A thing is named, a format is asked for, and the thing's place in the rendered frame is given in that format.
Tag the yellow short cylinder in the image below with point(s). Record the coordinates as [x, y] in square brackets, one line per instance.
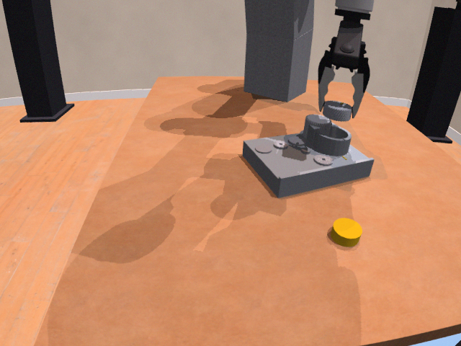
[346, 232]

